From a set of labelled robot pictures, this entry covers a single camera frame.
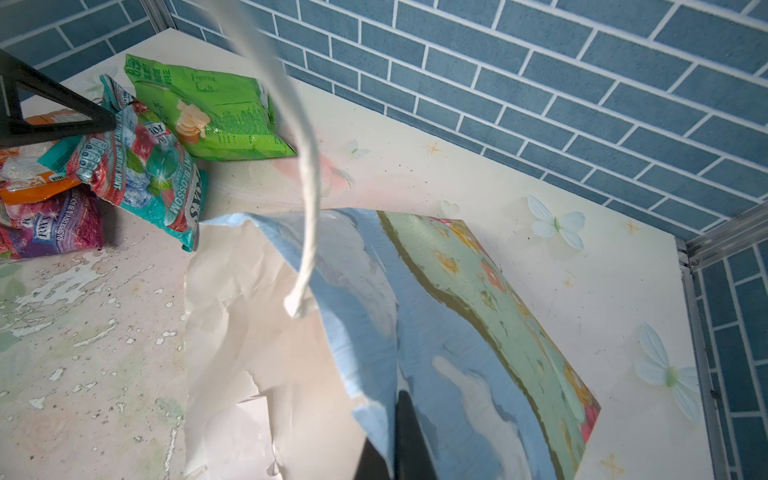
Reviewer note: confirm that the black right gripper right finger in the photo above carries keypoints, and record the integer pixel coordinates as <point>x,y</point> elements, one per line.
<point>412,458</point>

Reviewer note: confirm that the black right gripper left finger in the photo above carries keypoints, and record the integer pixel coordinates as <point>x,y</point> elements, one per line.
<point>16,131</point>

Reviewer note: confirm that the orange clear snack bag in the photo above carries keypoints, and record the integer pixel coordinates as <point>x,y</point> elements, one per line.
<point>29,172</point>

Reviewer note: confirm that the purple Fox's berries candy bag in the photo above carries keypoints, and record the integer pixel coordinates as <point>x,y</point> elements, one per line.
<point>66,222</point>

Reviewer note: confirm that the teal Fox's mint candy bag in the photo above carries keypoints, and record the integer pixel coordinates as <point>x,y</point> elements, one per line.
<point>140,166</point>

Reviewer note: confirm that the floral paper gift bag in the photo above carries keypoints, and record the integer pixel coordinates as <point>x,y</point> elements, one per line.
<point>395,302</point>

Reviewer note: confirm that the green chips bag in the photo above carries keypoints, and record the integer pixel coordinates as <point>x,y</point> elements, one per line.
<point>216,116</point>

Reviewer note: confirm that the aluminium corner post left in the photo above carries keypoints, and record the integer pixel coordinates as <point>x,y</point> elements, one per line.
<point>158,14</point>

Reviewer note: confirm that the aluminium corner post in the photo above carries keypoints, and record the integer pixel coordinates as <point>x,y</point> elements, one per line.
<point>724,275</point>
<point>158,14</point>

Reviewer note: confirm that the aluminium corner post right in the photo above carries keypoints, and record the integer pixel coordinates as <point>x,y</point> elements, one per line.
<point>724,275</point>

